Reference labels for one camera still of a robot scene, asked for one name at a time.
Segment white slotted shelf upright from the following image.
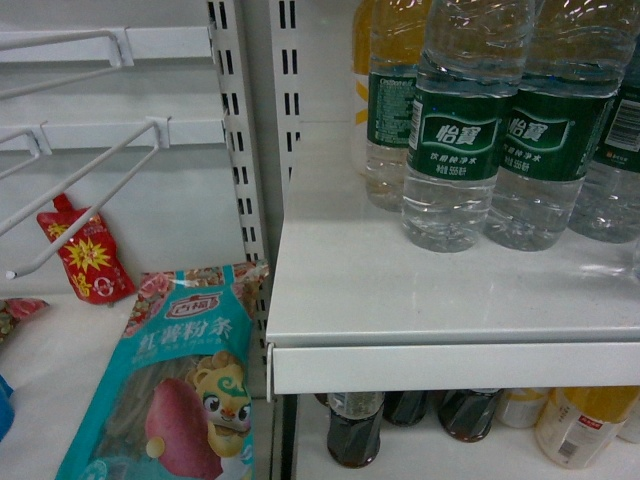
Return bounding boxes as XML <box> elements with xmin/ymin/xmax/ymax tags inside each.
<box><xmin>207</xmin><ymin>0</ymin><xmax>274</xmax><ymax>401</ymax></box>

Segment yellow white drink bottle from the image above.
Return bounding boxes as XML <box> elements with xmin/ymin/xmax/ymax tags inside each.
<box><xmin>534</xmin><ymin>386</ymin><xmax>639</xmax><ymax>469</ymax></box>

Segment teal sweet potato noodle bag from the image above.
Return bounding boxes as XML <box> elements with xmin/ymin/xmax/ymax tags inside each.
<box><xmin>57</xmin><ymin>261</ymin><xmax>269</xmax><ymax>479</ymax></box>

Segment white wire display hook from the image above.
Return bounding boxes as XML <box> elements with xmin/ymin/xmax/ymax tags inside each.
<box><xmin>0</xmin><ymin>115</ymin><xmax>174</xmax><ymax>280</ymax></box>

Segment dark tea bottle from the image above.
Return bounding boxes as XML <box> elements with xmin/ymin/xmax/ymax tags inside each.
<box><xmin>437</xmin><ymin>389</ymin><xmax>503</xmax><ymax>443</ymax></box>
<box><xmin>327</xmin><ymin>392</ymin><xmax>385</xmax><ymax>468</ymax></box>

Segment dark tea bottle front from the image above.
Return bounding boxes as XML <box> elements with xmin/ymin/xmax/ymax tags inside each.
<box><xmin>327</xmin><ymin>392</ymin><xmax>385</xmax><ymax>468</ymax></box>

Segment right edge water bottle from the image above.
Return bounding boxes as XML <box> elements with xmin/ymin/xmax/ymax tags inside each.
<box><xmin>569</xmin><ymin>51</ymin><xmax>639</xmax><ymax>244</ymax></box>

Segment back water bottle text label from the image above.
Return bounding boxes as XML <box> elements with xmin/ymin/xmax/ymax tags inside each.
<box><xmin>365</xmin><ymin>0</ymin><xmax>431</xmax><ymax>212</ymax></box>

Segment floral snack bag corner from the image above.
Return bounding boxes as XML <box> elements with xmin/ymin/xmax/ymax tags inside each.
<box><xmin>1</xmin><ymin>297</ymin><xmax>49</xmax><ymax>342</ymax></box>

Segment upper white wire hook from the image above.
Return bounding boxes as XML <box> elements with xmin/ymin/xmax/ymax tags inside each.
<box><xmin>1</xmin><ymin>28</ymin><xmax>134</xmax><ymax>100</ymax></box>

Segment red sauce pouch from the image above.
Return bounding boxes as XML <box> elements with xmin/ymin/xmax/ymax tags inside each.
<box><xmin>36</xmin><ymin>193</ymin><xmax>136</xmax><ymax>305</ymax></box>

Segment white water shelf board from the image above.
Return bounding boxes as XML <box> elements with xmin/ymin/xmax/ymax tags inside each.
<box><xmin>266</xmin><ymin>122</ymin><xmax>639</xmax><ymax>394</ymax></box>

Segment clear water bottle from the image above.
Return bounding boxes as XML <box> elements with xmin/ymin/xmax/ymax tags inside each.
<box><xmin>402</xmin><ymin>1</ymin><xmax>535</xmax><ymax>253</ymax></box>

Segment dark tea bottle right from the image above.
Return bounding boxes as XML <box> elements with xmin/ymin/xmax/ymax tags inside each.
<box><xmin>437</xmin><ymin>389</ymin><xmax>503</xmax><ymax>443</ymax></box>

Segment yellow drink bottle behind water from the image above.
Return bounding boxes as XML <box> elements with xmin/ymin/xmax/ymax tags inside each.
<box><xmin>350</xmin><ymin>0</ymin><xmax>375</xmax><ymax>175</ymax></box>

